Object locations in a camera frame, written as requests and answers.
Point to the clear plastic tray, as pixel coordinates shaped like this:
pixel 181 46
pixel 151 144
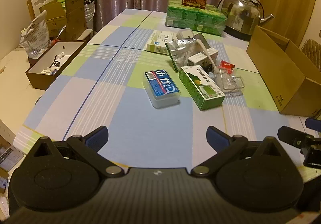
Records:
pixel 230 83

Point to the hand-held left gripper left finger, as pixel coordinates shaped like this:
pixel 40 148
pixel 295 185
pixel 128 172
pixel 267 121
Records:
pixel 96 136

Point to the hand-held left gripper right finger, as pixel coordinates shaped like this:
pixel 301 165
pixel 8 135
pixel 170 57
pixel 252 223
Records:
pixel 217 137

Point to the wooden door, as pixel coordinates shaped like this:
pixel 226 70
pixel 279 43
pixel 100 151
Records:
pixel 288 1

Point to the green tissue multipack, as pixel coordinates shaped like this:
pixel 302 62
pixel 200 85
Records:
pixel 190 17

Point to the brown quilted chair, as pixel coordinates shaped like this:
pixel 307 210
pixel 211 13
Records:
pixel 312 48

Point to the white square night light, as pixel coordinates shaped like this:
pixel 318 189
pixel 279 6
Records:
pixel 185 33

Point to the checkered tablecloth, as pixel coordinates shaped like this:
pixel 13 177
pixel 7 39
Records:
pixel 125 126

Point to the white box with red print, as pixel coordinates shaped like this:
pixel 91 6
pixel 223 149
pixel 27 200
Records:
pixel 198 58

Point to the white printed plastic bag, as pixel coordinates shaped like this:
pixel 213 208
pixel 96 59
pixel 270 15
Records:
pixel 35 36

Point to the dark brown open box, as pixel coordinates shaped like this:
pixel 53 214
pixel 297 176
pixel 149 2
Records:
pixel 37 79

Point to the red snack packet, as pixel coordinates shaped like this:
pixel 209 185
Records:
pixel 225 64

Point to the brown cardboard box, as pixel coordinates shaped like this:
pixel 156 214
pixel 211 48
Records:
pixel 275 76

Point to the printed cardboard box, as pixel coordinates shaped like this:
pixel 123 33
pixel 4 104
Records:
pixel 8 153

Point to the small white plastic part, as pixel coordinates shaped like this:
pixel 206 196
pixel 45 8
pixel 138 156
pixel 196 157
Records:
pixel 61 55

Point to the white and green medicine box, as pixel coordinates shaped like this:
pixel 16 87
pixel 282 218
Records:
pixel 159 44

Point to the silver foil pouch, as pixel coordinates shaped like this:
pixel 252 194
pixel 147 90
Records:
pixel 181 51

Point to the white speckled spoon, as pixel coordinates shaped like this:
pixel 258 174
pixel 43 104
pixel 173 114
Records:
pixel 204 49

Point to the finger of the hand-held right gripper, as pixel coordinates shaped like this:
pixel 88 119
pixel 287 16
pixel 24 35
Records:
pixel 288 134
pixel 314 123

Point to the stainless steel kettle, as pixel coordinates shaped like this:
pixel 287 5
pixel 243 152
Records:
pixel 240 13

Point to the clear plastic case blue label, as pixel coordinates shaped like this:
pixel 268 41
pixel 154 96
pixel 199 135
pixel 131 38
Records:
pixel 160 86

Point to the open brown cardboard carton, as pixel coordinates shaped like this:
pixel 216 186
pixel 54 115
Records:
pixel 75 16

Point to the white plastic bucket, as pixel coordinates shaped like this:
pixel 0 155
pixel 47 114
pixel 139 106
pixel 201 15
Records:
pixel 90 13

